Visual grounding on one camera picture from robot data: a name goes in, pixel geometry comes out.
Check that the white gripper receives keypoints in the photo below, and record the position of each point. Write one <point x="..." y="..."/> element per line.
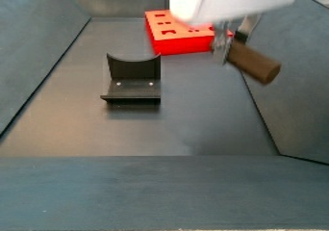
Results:
<point x="198" y="12"/>

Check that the brown hexagonal peg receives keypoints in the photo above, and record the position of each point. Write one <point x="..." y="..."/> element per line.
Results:
<point x="259" y="66"/>

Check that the dark grey curved holder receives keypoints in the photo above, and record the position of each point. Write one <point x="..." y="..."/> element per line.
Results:
<point x="136" y="79"/>

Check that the red shape-sorter block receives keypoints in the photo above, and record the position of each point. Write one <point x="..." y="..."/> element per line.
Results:
<point x="174" y="38"/>

